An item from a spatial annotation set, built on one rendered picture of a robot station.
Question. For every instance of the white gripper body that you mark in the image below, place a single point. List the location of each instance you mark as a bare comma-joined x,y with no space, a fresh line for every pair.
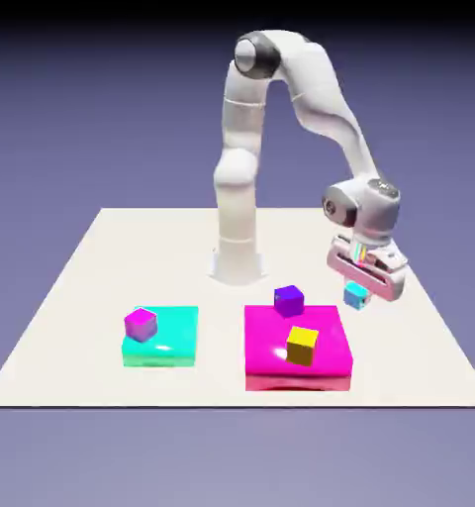
380,279

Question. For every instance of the small light blue cube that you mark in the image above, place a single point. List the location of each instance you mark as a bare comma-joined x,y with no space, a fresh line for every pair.
354,295

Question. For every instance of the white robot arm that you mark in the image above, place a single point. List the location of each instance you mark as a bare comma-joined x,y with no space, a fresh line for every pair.
239,190

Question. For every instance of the small purple cube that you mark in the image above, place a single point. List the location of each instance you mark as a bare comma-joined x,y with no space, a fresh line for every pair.
288,301

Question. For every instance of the small yellow cube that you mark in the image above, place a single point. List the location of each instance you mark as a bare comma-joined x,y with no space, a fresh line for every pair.
302,345

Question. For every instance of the small magenta cube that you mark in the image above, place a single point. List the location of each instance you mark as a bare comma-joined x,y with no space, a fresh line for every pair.
141,324

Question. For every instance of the large pink box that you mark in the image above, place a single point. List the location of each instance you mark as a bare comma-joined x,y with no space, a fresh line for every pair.
301,348

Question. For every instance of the large cyan box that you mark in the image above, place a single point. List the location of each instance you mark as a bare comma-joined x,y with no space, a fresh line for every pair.
174,336

